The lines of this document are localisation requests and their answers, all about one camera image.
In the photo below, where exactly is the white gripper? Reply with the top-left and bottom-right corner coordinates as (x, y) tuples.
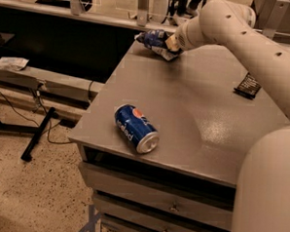
(165, 23), (197, 53)

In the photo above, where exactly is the blue chip bag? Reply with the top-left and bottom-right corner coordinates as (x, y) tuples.
(135, 29), (183, 61)

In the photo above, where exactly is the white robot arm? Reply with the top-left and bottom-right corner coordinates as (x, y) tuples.
(166, 0), (290, 232)

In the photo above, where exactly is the black snack packet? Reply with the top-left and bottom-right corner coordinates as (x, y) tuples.
(234, 72), (261, 99)

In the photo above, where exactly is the blue Pepsi soda can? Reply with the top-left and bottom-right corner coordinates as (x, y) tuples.
(115, 104), (160, 154)

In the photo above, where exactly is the grey drawer cabinet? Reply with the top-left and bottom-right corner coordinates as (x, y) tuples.
(62, 35), (290, 232)

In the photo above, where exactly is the grey low bench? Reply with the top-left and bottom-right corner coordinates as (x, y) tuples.
(0, 66), (104, 109)

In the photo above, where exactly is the white crumpled packet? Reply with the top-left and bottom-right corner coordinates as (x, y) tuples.
(0, 57), (29, 71)

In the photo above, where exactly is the black metal stand leg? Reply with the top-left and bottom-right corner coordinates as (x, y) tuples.
(21, 107), (55, 162)

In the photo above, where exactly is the grey metal rail barrier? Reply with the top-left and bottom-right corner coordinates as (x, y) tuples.
(0, 0), (290, 46)

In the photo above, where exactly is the black floor cable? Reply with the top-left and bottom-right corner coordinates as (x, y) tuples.
(0, 80), (80, 146)

